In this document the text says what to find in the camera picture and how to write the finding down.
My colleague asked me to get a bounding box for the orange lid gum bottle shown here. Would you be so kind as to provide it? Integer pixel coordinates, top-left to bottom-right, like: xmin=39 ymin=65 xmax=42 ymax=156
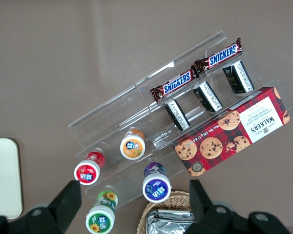
xmin=119 ymin=129 xmax=146 ymax=160

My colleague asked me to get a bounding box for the red tartan cookie box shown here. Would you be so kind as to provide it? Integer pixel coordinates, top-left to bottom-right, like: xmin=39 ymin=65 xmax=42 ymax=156
xmin=172 ymin=87 xmax=291 ymax=178

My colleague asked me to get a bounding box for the green lid gum bottle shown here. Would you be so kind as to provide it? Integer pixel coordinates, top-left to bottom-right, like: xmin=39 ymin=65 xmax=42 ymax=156
xmin=85 ymin=190 xmax=119 ymax=234

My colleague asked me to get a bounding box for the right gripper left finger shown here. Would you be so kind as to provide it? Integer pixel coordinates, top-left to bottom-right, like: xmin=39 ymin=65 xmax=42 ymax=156
xmin=0 ymin=179 xmax=83 ymax=234

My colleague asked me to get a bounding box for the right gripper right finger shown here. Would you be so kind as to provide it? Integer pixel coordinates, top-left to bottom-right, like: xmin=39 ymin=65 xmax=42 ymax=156
xmin=187 ymin=179 xmax=290 ymax=234

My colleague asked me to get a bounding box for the blue lid gum bottle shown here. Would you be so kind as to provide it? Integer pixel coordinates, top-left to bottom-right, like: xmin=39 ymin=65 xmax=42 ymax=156
xmin=142 ymin=162 xmax=172 ymax=203

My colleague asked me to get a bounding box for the small black box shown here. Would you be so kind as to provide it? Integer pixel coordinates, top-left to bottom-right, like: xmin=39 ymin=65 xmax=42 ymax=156
xmin=192 ymin=81 xmax=223 ymax=113
xmin=222 ymin=60 xmax=255 ymax=95
xmin=164 ymin=98 xmax=190 ymax=132

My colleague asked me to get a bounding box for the Snickers chocolate bar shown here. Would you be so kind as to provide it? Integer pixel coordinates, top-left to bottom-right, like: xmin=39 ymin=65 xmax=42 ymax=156
xmin=150 ymin=69 xmax=199 ymax=103
xmin=194 ymin=38 xmax=244 ymax=75

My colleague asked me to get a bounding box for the oval tan wicker basket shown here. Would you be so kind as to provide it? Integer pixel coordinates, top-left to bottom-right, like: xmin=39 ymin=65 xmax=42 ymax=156
xmin=136 ymin=190 xmax=198 ymax=234

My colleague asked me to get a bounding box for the stack of foil trays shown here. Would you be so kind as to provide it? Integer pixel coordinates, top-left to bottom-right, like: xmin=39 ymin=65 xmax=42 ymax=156
xmin=146 ymin=210 xmax=197 ymax=234

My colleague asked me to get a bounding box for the clear acrylic stepped stand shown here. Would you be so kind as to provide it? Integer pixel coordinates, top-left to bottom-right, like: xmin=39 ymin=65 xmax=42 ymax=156
xmin=68 ymin=30 xmax=293 ymax=211

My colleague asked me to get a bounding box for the cream plastic tray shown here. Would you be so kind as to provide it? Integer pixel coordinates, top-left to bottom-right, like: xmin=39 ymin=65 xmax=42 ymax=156
xmin=0 ymin=138 xmax=23 ymax=219

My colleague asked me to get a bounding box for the red lid gum bottle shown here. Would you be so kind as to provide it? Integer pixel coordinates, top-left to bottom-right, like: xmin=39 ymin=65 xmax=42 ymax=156
xmin=73 ymin=151 xmax=106 ymax=186

